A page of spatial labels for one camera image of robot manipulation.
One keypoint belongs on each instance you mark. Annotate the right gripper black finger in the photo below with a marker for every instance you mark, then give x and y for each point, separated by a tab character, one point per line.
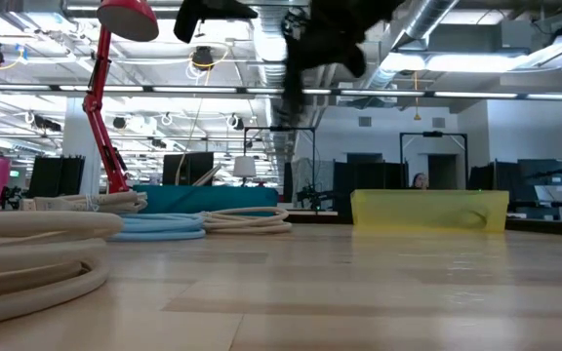
355	61
212	11

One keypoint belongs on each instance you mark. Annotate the black background robot arm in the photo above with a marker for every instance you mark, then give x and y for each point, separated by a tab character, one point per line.
315	197

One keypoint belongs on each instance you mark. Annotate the long ceiling light strip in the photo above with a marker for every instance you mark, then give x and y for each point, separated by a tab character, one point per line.
203	89

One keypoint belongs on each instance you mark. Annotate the red desk lamp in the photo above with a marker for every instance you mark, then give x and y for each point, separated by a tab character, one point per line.
130	19

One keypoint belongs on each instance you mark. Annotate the bright ceiling light panel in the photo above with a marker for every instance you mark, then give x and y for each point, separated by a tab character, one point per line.
456	63

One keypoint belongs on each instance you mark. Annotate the black ceiling spotlight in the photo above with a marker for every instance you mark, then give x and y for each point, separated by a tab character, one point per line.
119	123
238	123

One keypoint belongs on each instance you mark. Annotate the black partition panel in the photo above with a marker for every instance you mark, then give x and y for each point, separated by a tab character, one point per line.
369	175

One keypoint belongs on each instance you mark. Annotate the person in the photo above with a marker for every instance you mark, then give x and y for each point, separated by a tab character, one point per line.
420	181

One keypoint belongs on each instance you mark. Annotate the white lampshade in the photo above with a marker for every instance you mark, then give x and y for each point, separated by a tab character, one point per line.
245	167

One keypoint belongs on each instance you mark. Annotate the black computer monitor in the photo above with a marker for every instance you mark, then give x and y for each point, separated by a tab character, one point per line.
73	175
188	168
44	178

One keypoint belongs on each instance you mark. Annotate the yellow plastic bin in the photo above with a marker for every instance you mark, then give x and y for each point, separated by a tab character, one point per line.
427	209

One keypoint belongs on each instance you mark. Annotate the dark partition panel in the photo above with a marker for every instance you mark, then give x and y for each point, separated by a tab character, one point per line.
493	176

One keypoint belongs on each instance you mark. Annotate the teal plastic bin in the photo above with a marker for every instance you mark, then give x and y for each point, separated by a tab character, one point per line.
222	199

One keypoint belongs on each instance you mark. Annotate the grey screen monitor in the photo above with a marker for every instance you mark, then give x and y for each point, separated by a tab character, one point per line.
542	171

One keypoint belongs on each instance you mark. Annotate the black background equipment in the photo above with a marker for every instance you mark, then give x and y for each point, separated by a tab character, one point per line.
10	197

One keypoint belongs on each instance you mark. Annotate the black metal frame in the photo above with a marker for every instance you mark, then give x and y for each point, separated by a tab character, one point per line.
305	128
432	134

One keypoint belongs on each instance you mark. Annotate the silver slanted ventilation duct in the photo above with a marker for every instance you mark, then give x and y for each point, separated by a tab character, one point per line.
427	14

